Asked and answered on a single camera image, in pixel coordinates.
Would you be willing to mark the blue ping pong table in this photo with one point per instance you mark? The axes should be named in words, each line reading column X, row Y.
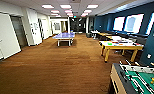
column 64, row 35

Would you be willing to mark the ceiling light panel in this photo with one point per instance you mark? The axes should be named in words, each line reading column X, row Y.
column 92, row 6
column 65, row 6
column 48, row 6

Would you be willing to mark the grey elevator door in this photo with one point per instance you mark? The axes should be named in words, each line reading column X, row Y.
column 19, row 31

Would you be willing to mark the green foosball table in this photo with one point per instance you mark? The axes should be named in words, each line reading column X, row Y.
column 139, row 80

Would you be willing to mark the white door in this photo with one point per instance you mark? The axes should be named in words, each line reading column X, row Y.
column 6, row 36

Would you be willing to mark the white pillar outlet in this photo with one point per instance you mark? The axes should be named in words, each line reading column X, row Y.
column 149, row 56

